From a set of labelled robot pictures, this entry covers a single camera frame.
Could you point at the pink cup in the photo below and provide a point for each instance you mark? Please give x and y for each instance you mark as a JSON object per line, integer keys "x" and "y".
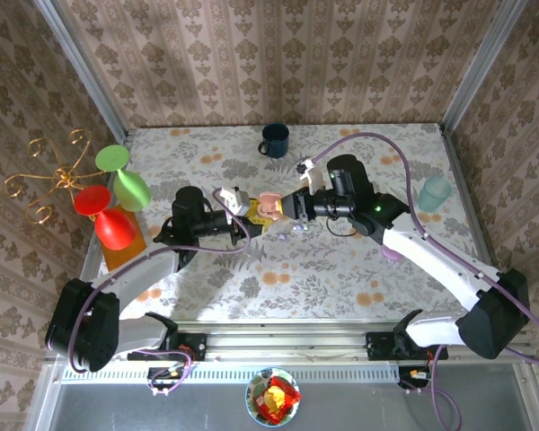
{"x": 269, "y": 204}

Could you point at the lilac earbud charging case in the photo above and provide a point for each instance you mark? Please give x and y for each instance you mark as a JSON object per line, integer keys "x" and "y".
{"x": 388, "y": 255}

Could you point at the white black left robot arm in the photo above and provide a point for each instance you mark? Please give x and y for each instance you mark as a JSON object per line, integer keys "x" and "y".
{"x": 139, "y": 269}

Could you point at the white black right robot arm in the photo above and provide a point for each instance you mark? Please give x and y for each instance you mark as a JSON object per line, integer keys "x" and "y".
{"x": 431, "y": 256}

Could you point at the green plastic wine glass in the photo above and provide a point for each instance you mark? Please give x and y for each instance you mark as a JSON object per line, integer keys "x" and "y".
{"x": 130, "y": 188}

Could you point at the dark blue mug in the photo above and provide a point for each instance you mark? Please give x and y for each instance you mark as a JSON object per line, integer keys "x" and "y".
{"x": 276, "y": 139}

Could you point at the red plastic wine glass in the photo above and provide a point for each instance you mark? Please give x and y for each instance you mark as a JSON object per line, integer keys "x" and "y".
{"x": 114, "y": 229}

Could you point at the frosted teal cup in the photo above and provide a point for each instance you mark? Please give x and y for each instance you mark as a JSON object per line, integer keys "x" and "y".
{"x": 435, "y": 195}

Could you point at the patterned ceramic bowl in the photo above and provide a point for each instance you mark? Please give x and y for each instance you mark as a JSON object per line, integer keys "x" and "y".
{"x": 251, "y": 395}

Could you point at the small black connector box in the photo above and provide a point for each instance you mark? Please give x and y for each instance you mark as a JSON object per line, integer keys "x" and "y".
{"x": 409, "y": 375}
{"x": 161, "y": 375}

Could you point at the red yellow snack packet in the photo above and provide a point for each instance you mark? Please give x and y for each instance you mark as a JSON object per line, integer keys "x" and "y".
{"x": 278, "y": 399}

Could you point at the long aluminium mounting rail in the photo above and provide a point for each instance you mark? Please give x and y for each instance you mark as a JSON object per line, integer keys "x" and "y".
{"x": 287, "y": 341}

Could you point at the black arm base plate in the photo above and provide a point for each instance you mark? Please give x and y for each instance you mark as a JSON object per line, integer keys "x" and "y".
{"x": 197, "y": 345}
{"x": 377, "y": 345}

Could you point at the aluminium frame post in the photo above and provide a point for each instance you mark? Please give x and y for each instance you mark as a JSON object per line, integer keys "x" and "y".
{"x": 84, "y": 67}
{"x": 481, "y": 67}
{"x": 42, "y": 399}
{"x": 532, "y": 399}

